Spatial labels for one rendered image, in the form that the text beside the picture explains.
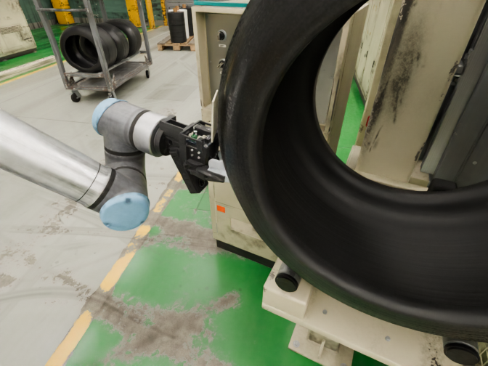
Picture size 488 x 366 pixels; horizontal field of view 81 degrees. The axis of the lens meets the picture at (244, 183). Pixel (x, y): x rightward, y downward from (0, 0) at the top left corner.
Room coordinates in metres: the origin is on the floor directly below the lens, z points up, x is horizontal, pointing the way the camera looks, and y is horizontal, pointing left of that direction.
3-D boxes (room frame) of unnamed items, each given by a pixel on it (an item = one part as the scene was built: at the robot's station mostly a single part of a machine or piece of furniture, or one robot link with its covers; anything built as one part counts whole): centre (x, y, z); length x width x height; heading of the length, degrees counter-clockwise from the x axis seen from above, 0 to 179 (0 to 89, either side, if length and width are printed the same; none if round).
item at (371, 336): (0.41, -0.28, 0.80); 0.37 x 0.36 x 0.02; 64
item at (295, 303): (0.47, -0.16, 0.84); 0.36 x 0.09 x 0.06; 154
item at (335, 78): (1.23, -0.14, 0.63); 0.56 x 0.41 x 1.27; 64
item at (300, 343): (0.65, -0.38, 0.02); 0.27 x 0.27 x 0.04; 64
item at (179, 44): (7.12, 1.39, 0.38); 1.20 x 0.80 x 0.76; 177
